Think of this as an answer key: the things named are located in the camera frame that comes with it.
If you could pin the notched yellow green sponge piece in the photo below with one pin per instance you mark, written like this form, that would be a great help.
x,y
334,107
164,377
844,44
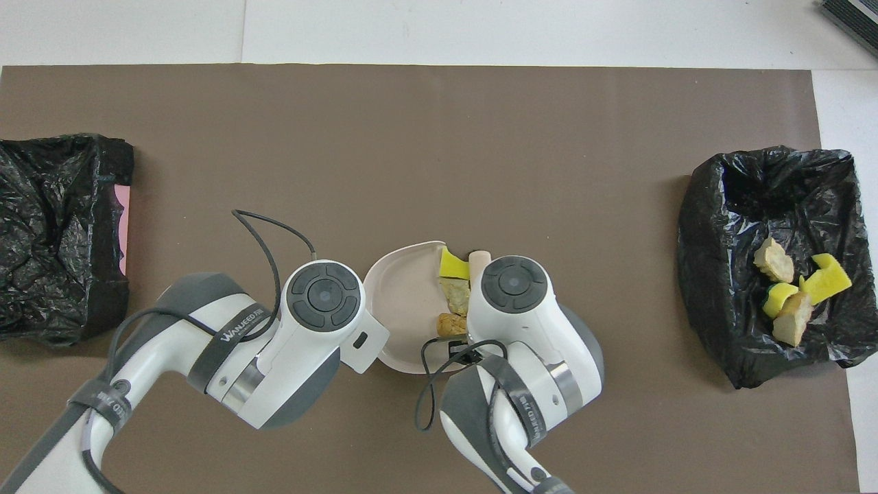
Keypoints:
x,y
826,278

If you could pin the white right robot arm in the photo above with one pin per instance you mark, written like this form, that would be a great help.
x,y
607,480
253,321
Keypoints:
x,y
514,285

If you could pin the black bag over pink bin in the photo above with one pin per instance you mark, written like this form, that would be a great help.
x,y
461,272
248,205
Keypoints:
x,y
55,240

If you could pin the compact yellow green sponge piece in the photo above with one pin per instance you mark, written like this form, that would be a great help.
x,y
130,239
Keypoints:
x,y
780,300

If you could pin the brown paper table mat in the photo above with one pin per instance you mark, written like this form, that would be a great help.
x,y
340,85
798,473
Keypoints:
x,y
480,137

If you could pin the plain yellow sponge piece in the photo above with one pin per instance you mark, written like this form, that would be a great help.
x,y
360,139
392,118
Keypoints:
x,y
453,266

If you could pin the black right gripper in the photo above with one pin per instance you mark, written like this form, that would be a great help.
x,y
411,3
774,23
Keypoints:
x,y
465,352

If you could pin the black trash bag bin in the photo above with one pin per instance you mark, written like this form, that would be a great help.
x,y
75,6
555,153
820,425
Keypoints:
x,y
775,199

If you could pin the pink plastic bin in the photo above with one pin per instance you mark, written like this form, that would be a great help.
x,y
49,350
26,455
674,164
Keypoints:
x,y
124,233

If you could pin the beige plastic dustpan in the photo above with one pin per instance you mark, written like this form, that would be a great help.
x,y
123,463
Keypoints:
x,y
405,302

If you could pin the dark ribbed device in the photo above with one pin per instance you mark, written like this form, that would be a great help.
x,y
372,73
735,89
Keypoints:
x,y
854,20

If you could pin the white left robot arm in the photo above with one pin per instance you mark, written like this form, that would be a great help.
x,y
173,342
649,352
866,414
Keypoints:
x,y
322,295

